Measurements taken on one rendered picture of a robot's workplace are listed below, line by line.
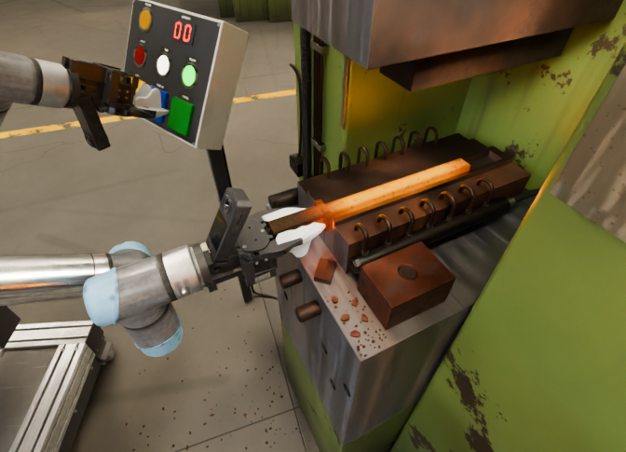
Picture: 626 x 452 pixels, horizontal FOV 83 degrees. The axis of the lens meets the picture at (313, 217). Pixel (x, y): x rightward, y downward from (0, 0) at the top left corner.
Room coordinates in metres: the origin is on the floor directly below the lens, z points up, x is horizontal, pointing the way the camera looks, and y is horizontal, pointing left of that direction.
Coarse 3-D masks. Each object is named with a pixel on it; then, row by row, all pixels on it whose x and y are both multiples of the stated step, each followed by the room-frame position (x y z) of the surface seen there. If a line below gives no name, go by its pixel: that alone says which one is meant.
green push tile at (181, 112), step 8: (176, 104) 0.79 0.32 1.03; (184, 104) 0.77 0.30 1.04; (192, 104) 0.76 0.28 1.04; (176, 112) 0.78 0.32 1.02; (184, 112) 0.76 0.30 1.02; (192, 112) 0.75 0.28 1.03; (176, 120) 0.77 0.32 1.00; (184, 120) 0.75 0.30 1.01; (176, 128) 0.76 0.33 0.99; (184, 128) 0.74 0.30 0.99
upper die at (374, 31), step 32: (320, 0) 0.48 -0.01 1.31; (352, 0) 0.41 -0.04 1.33; (384, 0) 0.38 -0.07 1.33; (416, 0) 0.40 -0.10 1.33; (448, 0) 0.42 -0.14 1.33; (480, 0) 0.44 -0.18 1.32; (512, 0) 0.46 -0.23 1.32; (544, 0) 0.49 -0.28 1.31; (576, 0) 0.52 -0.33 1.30; (608, 0) 0.55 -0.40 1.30; (320, 32) 0.48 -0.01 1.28; (352, 32) 0.41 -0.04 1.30; (384, 32) 0.39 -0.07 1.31; (416, 32) 0.40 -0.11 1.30; (448, 32) 0.42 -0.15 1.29; (480, 32) 0.45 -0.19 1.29; (512, 32) 0.47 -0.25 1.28; (544, 32) 0.50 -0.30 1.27; (384, 64) 0.39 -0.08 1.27
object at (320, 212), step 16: (464, 160) 0.59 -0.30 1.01; (416, 176) 0.54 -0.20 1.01; (432, 176) 0.54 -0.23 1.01; (448, 176) 0.55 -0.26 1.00; (368, 192) 0.49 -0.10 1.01; (384, 192) 0.49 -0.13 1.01; (400, 192) 0.50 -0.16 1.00; (320, 208) 0.44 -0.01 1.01; (336, 208) 0.45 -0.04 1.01; (352, 208) 0.45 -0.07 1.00; (272, 224) 0.41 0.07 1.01; (288, 224) 0.41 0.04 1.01; (304, 224) 0.41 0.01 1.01
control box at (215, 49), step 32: (160, 32) 0.92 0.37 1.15; (192, 32) 0.85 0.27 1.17; (224, 32) 0.81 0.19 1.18; (128, 64) 0.95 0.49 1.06; (192, 64) 0.81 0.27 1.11; (224, 64) 0.80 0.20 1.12; (192, 96) 0.78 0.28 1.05; (224, 96) 0.79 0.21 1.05; (160, 128) 0.80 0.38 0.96; (192, 128) 0.74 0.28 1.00; (224, 128) 0.78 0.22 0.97
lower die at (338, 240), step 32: (384, 160) 0.63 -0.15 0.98; (416, 160) 0.61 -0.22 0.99; (448, 160) 0.60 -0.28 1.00; (320, 192) 0.51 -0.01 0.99; (352, 192) 0.50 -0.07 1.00; (416, 192) 0.50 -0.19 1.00; (480, 192) 0.51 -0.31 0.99; (512, 192) 0.55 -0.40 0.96; (352, 224) 0.43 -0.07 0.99; (384, 224) 0.43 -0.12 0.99; (416, 224) 0.44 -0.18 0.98
